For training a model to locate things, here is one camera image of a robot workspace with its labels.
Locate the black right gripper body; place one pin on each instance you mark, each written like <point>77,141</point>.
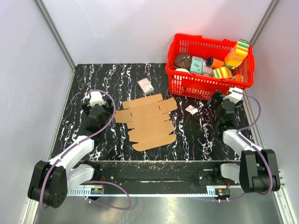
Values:
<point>217,96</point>

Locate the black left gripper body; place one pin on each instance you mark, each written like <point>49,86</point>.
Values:
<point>109,110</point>

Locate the brown cardboard box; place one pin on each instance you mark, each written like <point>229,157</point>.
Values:
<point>148,121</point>

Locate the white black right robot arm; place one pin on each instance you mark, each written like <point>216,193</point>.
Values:
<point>258,168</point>

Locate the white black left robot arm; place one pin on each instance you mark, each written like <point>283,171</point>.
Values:
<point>52,180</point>

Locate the pink grey small box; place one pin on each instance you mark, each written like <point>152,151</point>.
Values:
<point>206,71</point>

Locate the teal small box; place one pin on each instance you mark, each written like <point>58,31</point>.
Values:
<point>196,65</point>

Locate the small grey card box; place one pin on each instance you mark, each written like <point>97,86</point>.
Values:
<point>146,86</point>

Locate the small orange packet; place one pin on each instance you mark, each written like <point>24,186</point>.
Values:
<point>238,78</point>

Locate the small white paper packet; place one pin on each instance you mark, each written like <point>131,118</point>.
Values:
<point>192,110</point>

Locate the yellow green striped sponge pack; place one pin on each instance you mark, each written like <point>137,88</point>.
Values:
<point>222,72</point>

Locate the red plastic shopping basket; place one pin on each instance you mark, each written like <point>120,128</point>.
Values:
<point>198,86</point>

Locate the orange can with blue lid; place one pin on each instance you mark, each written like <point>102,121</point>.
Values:
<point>214,63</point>

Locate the tall orange juice carton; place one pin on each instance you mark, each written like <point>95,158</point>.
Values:
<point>237,54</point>

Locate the white round container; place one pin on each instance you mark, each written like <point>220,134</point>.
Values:
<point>182,70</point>

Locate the brown round bread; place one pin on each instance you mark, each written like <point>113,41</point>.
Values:
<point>183,61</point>

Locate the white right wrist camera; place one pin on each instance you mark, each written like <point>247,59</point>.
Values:
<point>235,95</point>

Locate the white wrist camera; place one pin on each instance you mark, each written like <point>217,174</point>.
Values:
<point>94,98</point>
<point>235,95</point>

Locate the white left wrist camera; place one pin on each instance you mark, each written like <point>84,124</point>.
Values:
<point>94,98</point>

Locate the aluminium front rail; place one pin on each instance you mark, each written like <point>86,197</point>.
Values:
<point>148,190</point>

